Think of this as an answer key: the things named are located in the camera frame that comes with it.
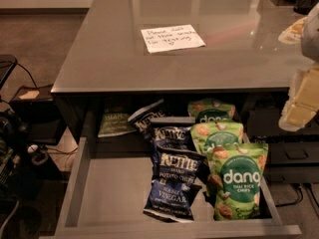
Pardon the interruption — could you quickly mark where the green jalapeno chip bag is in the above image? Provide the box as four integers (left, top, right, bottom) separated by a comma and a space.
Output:
98, 107, 135, 137

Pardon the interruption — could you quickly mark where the grey counter cabinet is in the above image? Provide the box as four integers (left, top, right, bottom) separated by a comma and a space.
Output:
52, 0, 312, 136

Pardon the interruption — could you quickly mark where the middle green Dang chip bag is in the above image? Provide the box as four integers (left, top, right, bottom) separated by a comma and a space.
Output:
190, 120, 243, 154

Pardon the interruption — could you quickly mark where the middle blue Kettle chip bag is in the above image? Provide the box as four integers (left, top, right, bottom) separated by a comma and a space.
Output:
152, 125, 193, 177

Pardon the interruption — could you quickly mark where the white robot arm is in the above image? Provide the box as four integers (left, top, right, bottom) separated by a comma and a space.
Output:
278, 4, 319, 131

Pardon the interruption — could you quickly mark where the blue kettle chip bag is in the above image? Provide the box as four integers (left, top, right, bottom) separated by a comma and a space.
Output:
144, 146, 204, 223
128, 100, 165, 141
152, 125, 193, 177

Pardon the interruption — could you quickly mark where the rear green Dang chip bag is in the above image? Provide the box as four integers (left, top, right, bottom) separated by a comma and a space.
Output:
187, 98, 236, 122

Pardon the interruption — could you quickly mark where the black equipment with cables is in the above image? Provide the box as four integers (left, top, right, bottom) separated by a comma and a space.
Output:
0, 53, 51, 239

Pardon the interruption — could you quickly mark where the rear blue Kettle chip bag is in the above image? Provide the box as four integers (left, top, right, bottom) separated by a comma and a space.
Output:
128, 100, 165, 141

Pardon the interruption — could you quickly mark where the front green Dang chip bag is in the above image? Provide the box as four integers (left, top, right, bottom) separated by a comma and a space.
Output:
206, 143, 268, 221

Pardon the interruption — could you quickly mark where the white handwritten paper note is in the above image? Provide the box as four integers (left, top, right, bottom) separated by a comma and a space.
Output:
141, 25, 205, 54

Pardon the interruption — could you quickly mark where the green dang chip bag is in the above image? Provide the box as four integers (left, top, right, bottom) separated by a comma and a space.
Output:
187, 98, 236, 122
190, 120, 243, 154
206, 143, 268, 221

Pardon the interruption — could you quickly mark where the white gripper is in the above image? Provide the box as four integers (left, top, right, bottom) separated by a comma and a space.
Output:
278, 64, 319, 131

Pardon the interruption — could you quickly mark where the dark side table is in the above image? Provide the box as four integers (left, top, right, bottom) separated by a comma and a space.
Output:
9, 85, 67, 145

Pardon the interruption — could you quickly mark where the front blue Kettle chip bag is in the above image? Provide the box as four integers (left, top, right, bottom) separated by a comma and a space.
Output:
144, 146, 204, 223

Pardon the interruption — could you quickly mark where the open grey drawer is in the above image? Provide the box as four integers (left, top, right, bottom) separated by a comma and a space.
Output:
39, 117, 303, 239

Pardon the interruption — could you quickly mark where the black floor cable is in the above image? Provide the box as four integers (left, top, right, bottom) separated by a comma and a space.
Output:
274, 182, 319, 217

